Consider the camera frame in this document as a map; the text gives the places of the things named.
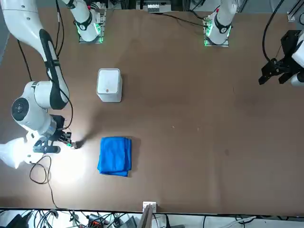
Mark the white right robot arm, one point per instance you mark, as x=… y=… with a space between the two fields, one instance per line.
x=26 y=23

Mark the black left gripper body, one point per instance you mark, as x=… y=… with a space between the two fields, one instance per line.
x=288 y=44

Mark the grey power strip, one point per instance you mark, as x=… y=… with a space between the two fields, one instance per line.
x=153 y=8

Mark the white box appliance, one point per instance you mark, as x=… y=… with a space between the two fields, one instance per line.
x=108 y=82

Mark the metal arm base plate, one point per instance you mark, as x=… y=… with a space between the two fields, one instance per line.
x=213 y=45
x=95 y=42

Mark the white desk lamp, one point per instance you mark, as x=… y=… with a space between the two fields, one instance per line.
x=9 y=152

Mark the grey metal post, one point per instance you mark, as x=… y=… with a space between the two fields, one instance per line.
x=146 y=218

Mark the white wall socket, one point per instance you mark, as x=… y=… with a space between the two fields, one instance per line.
x=152 y=204

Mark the black device red display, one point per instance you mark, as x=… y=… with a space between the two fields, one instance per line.
x=96 y=222

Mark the folded blue cloth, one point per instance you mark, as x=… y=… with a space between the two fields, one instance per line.
x=114 y=156

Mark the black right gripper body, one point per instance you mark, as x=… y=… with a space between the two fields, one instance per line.
x=58 y=122

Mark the green push button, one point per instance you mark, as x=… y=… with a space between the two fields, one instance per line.
x=77 y=145

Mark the black power adapter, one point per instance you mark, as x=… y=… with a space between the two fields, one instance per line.
x=16 y=221

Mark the aluminium corner bracket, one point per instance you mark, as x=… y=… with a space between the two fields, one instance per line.
x=291 y=16

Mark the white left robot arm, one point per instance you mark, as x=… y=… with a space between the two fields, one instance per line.
x=222 y=23

